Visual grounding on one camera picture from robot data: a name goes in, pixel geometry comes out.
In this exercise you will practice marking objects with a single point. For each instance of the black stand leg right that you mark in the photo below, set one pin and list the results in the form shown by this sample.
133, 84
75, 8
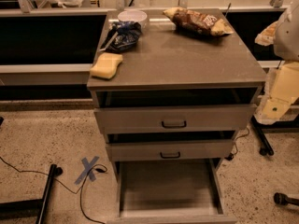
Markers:
278, 127

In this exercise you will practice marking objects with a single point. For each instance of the white bowl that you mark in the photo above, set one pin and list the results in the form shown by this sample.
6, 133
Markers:
130, 17

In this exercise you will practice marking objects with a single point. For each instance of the brown chip bag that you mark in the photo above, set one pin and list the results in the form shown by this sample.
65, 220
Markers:
200, 23

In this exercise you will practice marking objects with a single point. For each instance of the yellow sponge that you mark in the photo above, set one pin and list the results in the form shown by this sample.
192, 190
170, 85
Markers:
106, 65

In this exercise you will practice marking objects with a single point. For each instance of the top drawer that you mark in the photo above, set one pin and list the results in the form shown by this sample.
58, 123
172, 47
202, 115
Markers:
167, 119

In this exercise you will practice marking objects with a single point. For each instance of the black caster foot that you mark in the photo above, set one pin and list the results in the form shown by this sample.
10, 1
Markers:
283, 199

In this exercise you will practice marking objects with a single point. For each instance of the black stand leg left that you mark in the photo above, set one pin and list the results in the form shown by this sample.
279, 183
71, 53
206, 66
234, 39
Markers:
32, 208

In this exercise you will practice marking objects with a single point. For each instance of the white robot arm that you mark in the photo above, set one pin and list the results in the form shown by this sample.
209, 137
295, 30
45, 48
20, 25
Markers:
283, 34

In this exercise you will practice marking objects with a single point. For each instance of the blue tape cross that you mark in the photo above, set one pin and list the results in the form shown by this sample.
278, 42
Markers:
87, 169

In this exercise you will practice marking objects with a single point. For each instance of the middle drawer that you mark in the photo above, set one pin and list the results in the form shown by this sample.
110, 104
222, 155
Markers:
153, 151

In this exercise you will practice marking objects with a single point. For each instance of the blue chip bag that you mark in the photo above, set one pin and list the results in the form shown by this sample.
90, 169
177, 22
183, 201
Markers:
122, 35

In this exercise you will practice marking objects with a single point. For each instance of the black stand leg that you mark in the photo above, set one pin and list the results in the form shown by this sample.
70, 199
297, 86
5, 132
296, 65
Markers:
32, 208
278, 127

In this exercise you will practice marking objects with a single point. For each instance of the open bottom drawer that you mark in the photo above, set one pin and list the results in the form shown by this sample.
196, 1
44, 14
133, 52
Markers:
169, 192

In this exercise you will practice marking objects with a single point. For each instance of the grey drawer cabinet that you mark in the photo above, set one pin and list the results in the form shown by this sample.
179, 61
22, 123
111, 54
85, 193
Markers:
169, 67

